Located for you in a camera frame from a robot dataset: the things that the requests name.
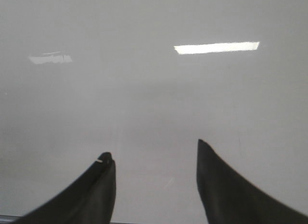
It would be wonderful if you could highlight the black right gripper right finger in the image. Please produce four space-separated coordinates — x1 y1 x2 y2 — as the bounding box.
196 139 308 224

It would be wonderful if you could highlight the aluminium whiteboard tray rail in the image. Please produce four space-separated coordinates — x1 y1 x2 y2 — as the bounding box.
0 215 20 224

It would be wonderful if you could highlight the white whiteboard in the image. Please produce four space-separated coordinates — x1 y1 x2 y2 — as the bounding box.
0 0 308 224

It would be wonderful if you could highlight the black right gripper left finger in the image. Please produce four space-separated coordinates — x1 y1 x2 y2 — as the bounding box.
15 152 116 224

